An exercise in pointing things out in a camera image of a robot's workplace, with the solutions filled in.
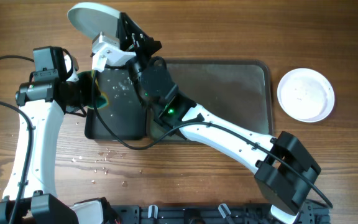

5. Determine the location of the black water tray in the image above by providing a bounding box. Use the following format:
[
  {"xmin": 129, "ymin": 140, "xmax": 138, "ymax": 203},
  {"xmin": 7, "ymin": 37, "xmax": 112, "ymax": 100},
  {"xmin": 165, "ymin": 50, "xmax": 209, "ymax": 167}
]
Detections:
[{"xmin": 96, "ymin": 69, "xmax": 146, "ymax": 140}]

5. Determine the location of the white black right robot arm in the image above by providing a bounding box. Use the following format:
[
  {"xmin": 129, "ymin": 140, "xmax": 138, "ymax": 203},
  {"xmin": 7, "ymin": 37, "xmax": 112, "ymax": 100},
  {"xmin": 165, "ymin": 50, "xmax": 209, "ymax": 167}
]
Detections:
[{"xmin": 118, "ymin": 12, "xmax": 321, "ymax": 223}]

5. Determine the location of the white plate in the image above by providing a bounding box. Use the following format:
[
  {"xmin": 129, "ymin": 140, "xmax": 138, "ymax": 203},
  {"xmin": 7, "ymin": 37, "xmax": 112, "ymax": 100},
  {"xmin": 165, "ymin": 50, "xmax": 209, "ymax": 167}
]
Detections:
[{"xmin": 277, "ymin": 68, "xmax": 335, "ymax": 123}]

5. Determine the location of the pale blue plate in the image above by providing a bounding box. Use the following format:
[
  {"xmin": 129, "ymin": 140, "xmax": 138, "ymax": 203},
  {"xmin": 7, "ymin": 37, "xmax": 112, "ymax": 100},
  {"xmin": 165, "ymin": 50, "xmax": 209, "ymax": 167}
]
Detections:
[{"xmin": 67, "ymin": 2, "xmax": 121, "ymax": 39}]

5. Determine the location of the green yellow sponge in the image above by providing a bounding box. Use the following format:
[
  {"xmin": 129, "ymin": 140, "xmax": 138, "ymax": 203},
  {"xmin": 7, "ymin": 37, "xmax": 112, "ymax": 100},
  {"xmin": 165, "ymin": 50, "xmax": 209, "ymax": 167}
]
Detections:
[{"xmin": 78, "ymin": 70, "xmax": 108, "ymax": 110}]

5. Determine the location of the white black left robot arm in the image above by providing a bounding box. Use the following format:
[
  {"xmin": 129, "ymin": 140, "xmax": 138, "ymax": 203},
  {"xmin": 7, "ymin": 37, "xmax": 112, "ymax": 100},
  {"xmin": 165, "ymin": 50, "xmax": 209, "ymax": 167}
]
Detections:
[{"xmin": 0, "ymin": 72, "xmax": 119, "ymax": 223}]

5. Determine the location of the brown serving tray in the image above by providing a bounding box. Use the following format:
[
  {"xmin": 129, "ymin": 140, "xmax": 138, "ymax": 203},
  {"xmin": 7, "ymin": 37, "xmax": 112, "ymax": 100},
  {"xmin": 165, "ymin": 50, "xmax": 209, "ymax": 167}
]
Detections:
[{"xmin": 147, "ymin": 58, "xmax": 273, "ymax": 144}]

